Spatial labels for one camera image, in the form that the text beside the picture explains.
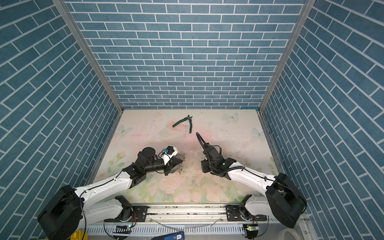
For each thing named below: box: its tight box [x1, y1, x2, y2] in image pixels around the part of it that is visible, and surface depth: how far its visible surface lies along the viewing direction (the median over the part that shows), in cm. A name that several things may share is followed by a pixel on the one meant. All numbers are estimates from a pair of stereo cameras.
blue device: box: [151, 231, 185, 240], surface depth 67 cm
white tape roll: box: [277, 228, 302, 240], surface depth 69 cm
